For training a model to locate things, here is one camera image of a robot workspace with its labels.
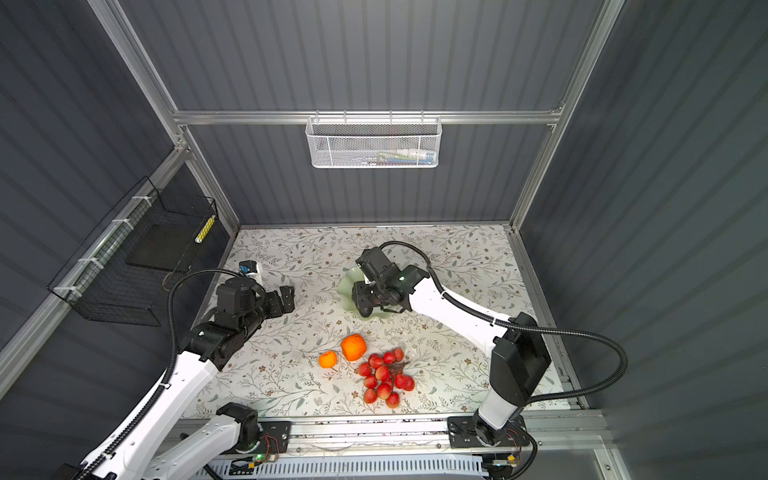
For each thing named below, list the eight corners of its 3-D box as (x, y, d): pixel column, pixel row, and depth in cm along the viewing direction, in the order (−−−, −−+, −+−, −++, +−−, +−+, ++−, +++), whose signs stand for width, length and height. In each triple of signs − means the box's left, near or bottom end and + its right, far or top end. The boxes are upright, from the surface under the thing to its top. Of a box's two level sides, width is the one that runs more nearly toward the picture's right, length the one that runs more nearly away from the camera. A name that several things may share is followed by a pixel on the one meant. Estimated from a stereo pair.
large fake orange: (342, 361, 88) (340, 354, 83) (344, 342, 92) (342, 334, 87) (365, 361, 88) (364, 354, 83) (366, 342, 92) (365, 334, 87)
